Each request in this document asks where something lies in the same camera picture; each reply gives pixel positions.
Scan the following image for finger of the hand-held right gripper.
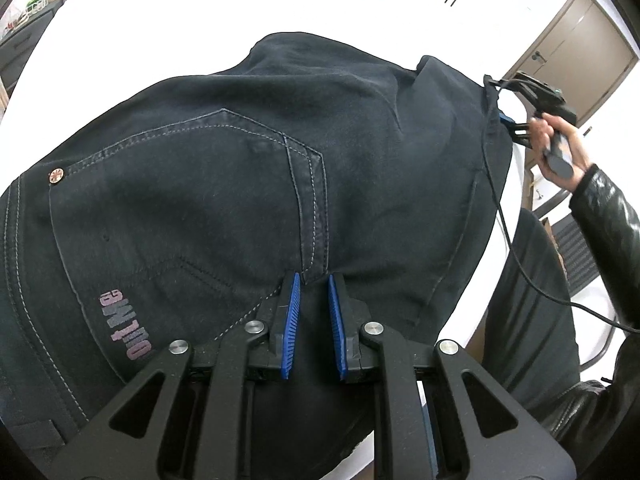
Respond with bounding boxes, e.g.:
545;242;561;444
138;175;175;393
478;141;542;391
497;112;534;148
482;74;526;93

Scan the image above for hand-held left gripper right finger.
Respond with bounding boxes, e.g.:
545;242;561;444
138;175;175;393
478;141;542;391
326;272;588;480

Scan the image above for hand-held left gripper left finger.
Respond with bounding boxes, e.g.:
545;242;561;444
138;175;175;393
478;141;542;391
42;271;303;480

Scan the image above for dark denim pants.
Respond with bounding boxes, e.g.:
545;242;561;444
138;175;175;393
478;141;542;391
0;32;513;480

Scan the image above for person's right forearm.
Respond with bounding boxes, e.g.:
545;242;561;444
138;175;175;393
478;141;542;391
569;162;640;333

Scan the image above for person's right hand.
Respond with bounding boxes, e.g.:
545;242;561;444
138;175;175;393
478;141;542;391
530;112;599;194

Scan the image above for brown door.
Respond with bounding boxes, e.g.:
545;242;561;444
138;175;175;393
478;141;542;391
502;0;640;127

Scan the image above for person's black leather jacket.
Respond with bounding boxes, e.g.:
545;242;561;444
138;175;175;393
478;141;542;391
545;330;640;463

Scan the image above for white sheeted bed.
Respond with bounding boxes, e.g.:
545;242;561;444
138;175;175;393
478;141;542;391
0;0;531;480

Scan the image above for grey nightstand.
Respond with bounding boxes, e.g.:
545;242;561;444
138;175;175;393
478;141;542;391
0;7;58;106

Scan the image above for black cable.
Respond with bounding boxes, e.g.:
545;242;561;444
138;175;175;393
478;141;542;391
480;85;633;333

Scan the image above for white wire basket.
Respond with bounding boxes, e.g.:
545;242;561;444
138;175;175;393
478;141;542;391
17;0;52;18

